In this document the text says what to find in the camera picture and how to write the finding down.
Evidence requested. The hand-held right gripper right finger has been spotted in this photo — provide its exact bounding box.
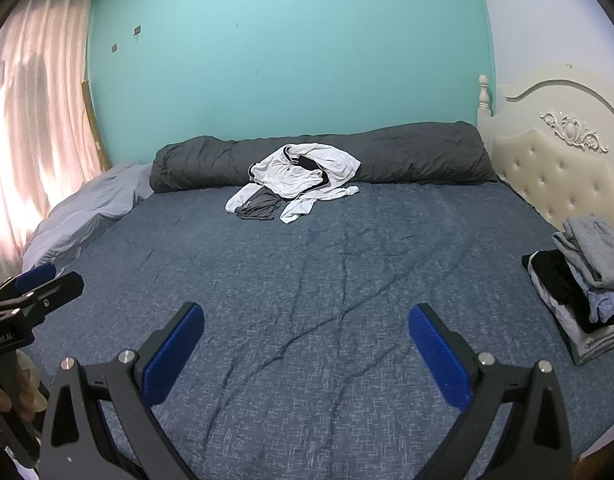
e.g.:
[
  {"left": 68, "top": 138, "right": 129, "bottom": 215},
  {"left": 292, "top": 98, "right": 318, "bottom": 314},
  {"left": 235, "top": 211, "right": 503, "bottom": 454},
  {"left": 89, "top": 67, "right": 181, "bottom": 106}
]
[{"left": 408, "top": 303, "right": 574, "bottom": 480}]

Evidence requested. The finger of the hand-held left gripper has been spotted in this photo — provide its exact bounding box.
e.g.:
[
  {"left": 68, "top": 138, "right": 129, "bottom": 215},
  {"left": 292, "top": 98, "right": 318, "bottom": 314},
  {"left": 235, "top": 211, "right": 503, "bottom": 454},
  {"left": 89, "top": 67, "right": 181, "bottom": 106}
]
[
  {"left": 0, "top": 262, "right": 56, "bottom": 306},
  {"left": 0, "top": 272, "right": 85, "bottom": 333}
]

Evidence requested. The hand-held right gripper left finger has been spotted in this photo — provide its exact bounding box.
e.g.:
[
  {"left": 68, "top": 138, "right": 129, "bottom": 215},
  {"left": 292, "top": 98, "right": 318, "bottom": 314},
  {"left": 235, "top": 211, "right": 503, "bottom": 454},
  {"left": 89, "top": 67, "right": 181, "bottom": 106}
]
[{"left": 38, "top": 301, "right": 206, "bottom": 480}]

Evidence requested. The white polo shirt black collar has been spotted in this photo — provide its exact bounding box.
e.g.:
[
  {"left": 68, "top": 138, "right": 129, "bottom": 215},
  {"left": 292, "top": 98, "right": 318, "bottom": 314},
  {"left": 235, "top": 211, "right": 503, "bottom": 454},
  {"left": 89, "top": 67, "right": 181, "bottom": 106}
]
[{"left": 249, "top": 143, "right": 362, "bottom": 200}]

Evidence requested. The person's left hand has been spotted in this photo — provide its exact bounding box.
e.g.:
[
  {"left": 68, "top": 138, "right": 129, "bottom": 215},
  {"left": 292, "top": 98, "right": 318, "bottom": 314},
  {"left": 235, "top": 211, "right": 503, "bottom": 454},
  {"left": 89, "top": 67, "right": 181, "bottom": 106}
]
[{"left": 0, "top": 352, "right": 48, "bottom": 416}]

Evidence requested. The light grey sheet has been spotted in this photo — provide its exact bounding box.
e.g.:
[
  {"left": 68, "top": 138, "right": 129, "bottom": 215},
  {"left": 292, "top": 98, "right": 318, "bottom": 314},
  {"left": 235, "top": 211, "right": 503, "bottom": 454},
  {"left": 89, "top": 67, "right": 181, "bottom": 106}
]
[{"left": 21, "top": 161, "right": 155, "bottom": 273}]

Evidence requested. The pink curtain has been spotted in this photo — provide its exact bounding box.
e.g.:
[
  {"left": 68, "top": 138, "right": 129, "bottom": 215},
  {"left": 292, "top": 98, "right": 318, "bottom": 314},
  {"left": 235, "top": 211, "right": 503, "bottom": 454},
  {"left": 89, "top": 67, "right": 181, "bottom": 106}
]
[{"left": 0, "top": 0, "right": 112, "bottom": 281}]

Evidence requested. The dark grey garment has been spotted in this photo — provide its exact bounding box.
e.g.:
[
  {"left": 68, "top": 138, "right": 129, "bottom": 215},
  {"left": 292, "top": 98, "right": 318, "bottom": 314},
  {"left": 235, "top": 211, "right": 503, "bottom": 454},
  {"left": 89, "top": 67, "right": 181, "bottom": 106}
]
[{"left": 235, "top": 187, "right": 284, "bottom": 221}]

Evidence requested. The light blue folded garment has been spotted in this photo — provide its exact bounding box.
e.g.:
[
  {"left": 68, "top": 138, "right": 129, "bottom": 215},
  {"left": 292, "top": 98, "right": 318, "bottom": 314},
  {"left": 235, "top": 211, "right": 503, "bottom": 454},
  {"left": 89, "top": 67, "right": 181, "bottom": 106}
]
[{"left": 574, "top": 265, "right": 614, "bottom": 323}]

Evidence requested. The white long-sleeve shirt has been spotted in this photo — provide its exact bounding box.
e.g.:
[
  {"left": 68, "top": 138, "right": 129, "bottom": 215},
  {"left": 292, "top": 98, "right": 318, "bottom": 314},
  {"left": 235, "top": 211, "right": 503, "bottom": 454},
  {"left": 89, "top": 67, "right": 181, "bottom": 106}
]
[{"left": 225, "top": 182, "right": 360, "bottom": 225}]

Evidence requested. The dark grey rolled duvet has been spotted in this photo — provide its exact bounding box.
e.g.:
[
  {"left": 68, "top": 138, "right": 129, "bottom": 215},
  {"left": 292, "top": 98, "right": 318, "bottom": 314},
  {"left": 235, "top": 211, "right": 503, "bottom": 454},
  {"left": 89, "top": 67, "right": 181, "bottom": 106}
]
[{"left": 149, "top": 121, "right": 498, "bottom": 193}]

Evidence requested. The cream tufted headboard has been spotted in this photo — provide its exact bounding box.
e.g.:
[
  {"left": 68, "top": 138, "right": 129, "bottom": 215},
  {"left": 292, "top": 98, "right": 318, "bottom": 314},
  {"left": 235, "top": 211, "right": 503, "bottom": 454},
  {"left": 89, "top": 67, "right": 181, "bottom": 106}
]
[{"left": 477, "top": 64, "right": 614, "bottom": 241}]

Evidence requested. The wooden window frame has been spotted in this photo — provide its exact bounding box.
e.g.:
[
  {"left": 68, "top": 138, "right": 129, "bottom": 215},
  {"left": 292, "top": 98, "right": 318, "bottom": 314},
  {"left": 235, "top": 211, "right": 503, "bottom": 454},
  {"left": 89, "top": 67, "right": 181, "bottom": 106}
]
[{"left": 82, "top": 80, "right": 112, "bottom": 171}]

